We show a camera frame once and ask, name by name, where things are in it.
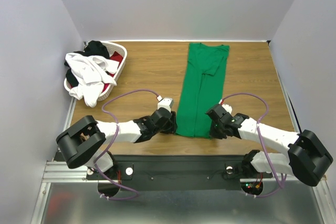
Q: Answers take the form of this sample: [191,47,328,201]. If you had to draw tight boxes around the green t shirt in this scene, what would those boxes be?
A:
[176,43,229,138]

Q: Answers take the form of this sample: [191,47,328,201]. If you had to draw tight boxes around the white t shirt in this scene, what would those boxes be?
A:
[65,52,119,108]

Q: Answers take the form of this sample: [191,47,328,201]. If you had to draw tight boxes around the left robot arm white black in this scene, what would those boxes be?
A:
[56,108,177,179]

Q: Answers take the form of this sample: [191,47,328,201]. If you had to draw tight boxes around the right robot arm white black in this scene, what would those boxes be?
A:
[206,104,333,187]

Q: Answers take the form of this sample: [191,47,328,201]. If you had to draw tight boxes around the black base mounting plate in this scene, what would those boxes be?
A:
[86,154,274,193]

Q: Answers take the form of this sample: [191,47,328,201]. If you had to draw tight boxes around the red t shirt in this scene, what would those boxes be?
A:
[102,51,123,92]

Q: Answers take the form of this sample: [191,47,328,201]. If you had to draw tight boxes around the black t shirt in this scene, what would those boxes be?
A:
[64,40,110,88]

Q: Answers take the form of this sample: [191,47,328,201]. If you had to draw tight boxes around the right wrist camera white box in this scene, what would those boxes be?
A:
[221,101,233,114]

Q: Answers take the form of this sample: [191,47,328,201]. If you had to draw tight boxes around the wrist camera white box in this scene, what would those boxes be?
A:
[221,101,233,114]
[157,98,174,112]

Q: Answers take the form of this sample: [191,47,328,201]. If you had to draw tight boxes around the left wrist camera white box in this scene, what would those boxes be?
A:
[157,98,174,112]

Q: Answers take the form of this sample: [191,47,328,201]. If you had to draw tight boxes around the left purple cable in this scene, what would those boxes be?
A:
[94,89,163,200]

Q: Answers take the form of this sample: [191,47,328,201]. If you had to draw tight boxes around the purple cable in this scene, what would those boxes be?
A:
[94,89,163,200]
[222,92,287,198]

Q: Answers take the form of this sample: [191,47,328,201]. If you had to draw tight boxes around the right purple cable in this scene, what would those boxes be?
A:
[222,92,287,198]

